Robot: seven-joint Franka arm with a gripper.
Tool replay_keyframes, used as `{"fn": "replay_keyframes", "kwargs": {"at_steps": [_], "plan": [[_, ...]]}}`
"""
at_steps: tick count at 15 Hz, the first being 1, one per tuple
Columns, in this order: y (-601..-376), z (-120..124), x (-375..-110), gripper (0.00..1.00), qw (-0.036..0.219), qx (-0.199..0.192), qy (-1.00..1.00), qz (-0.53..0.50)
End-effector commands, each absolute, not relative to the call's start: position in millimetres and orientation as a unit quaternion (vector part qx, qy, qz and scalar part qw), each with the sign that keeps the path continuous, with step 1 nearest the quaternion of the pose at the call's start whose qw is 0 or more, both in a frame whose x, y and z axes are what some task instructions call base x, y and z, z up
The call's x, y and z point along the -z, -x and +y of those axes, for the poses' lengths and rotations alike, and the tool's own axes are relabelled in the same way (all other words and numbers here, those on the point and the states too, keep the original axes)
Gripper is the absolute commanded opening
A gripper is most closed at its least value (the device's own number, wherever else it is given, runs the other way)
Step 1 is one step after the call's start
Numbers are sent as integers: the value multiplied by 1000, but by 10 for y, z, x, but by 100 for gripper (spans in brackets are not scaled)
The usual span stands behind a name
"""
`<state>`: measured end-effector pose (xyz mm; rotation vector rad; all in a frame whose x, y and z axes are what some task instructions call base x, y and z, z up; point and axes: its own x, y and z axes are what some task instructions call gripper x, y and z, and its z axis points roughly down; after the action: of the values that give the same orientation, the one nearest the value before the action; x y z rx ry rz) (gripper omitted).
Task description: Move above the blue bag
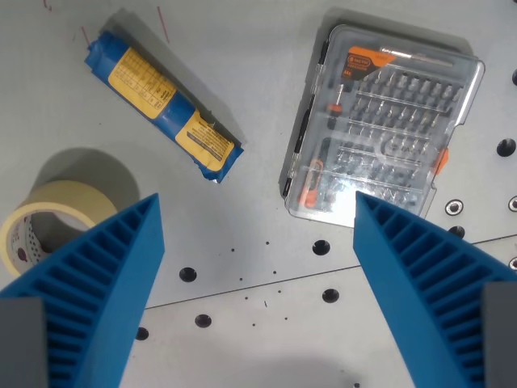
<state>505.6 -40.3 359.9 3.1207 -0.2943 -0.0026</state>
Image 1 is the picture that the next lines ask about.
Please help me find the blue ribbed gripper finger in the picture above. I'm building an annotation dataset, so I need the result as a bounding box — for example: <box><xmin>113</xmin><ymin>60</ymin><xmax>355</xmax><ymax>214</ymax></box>
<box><xmin>0</xmin><ymin>192</ymin><xmax>166</xmax><ymax>388</ymax></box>
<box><xmin>352</xmin><ymin>191</ymin><xmax>517</xmax><ymax>388</ymax></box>

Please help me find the blue bag with yellow labels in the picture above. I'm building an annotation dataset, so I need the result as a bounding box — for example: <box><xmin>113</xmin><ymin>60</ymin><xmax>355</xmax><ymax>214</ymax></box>
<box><xmin>84</xmin><ymin>31</ymin><xmax>245</xmax><ymax>185</ymax></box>

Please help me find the beige masking tape roll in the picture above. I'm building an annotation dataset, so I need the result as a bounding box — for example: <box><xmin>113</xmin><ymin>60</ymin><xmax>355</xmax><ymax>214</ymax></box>
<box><xmin>0</xmin><ymin>179</ymin><xmax>120</xmax><ymax>278</ymax></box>

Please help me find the clear screwdriver bit set case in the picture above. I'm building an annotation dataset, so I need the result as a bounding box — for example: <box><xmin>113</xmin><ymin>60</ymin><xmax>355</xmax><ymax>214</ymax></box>
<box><xmin>279</xmin><ymin>23</ymin><xmax>485</xmax><ymax>226</ymax></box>

